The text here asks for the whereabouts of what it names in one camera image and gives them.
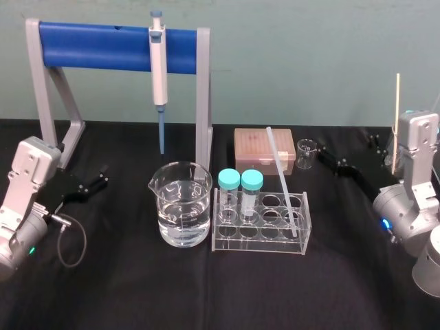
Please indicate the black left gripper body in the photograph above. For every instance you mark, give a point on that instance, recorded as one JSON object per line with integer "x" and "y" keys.
{"x": 62, "y": 187}

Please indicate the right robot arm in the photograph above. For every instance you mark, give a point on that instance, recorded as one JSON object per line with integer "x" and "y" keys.
{"x": 417, "y": 165}

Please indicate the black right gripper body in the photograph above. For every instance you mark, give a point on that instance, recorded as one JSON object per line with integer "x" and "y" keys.
{"x": 374, "y": 175}

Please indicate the thin wooden stick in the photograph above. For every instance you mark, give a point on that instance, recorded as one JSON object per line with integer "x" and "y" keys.
{"x": 397, "y": 103}

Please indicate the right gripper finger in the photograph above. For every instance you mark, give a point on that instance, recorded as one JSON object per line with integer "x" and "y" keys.
{"x": 378, "y": 146}
{"x": 331, "y": 158}

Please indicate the grey stand with blue bar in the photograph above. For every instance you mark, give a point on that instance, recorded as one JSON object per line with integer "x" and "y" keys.
{"x": 103, "y": 48}

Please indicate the brown pipette tip box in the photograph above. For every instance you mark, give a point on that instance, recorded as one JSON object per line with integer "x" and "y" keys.
{"x": 254, "y": 148}

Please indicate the clear tube with teal cap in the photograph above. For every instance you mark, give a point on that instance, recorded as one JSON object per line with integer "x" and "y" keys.
{"x": 228, "y": 182}
{"x": 251, "y": 184}

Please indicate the large glass beaker with water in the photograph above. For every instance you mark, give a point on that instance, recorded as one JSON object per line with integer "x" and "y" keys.
{"x": 182, "y": 220}

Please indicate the white pipette with blue tip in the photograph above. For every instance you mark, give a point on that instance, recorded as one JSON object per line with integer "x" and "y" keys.
{"x": 159, "y": 68}

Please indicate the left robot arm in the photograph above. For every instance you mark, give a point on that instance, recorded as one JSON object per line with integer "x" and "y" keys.
{"x": 24, "y": 192}

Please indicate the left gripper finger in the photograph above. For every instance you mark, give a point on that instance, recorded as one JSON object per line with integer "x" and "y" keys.
{"x": 94, "y": 188}
{"x": 98, "y": 174}

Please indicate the clear acrylic tube rack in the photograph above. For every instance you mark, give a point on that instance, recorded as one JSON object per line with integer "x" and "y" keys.
{"x": 261, "y": 240}

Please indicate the small glass beaker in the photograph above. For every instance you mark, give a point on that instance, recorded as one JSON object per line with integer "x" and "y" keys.
{"x": 306, "y": 154}

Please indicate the black table cloth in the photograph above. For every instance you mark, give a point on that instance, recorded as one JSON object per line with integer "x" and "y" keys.
{"x": 220, "y": 292}

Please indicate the translucent stirring rod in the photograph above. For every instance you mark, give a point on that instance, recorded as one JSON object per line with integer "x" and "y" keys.
{"x": 280, "y": 165}

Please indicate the clear glass flask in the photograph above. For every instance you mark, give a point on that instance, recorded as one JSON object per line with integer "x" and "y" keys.
{"x": 390, "y": 153}

